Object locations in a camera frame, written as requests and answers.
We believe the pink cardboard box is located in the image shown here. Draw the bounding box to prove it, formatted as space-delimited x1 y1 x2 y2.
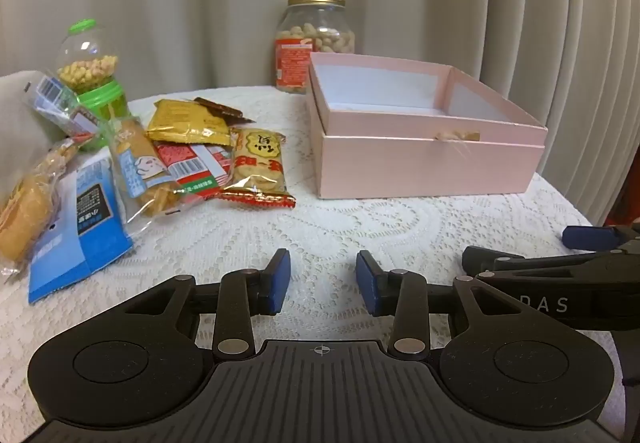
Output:
306 52 549 200

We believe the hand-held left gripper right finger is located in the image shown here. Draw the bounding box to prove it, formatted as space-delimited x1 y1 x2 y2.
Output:
355 250 522 358

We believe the yellow rice cracker packet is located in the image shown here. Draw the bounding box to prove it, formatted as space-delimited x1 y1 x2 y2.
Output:
220 125 296 208

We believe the long bread packet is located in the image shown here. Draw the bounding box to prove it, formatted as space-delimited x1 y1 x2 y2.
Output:
107 115 198 239

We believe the round bread packet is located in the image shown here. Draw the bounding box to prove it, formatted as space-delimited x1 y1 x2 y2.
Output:
0 138 83 279

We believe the brown chocolate bar packet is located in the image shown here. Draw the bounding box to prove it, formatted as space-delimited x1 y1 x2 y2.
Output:
194 96 245 118

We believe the red snack packet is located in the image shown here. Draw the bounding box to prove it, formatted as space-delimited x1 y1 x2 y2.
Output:
152 140 236 201

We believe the glass peanut jar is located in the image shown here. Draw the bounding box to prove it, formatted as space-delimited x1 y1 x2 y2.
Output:
273 0 357 95

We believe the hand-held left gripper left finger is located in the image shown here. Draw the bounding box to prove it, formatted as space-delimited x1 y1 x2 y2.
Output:
123 249 292 358

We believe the gold snack packet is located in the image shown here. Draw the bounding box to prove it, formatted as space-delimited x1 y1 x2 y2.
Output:
145 99 233 146

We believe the white lace tablecloth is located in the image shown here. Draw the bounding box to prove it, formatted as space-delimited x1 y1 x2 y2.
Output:
0 85 613 443

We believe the blue and white packet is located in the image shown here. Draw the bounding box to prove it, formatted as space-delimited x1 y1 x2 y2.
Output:
27 155 135 305

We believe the green candy dispenser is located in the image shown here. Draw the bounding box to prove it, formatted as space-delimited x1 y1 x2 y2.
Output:
54 19 133 152

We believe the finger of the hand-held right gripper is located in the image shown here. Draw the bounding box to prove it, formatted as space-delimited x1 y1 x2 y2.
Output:
561 224 640 254
461 245 591 276

